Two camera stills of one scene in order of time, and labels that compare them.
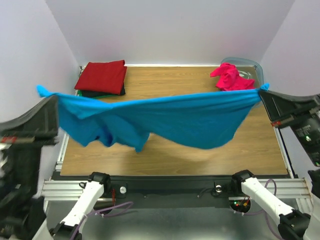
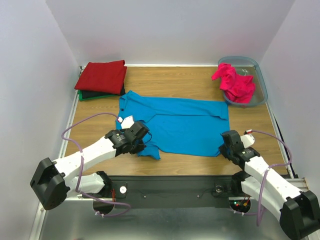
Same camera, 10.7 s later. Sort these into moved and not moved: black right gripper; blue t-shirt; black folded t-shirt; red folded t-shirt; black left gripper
Moved: black left gripper; black right gripper; blue t-shirt
Not moved: black folded t-shirt; red folded t-shirt
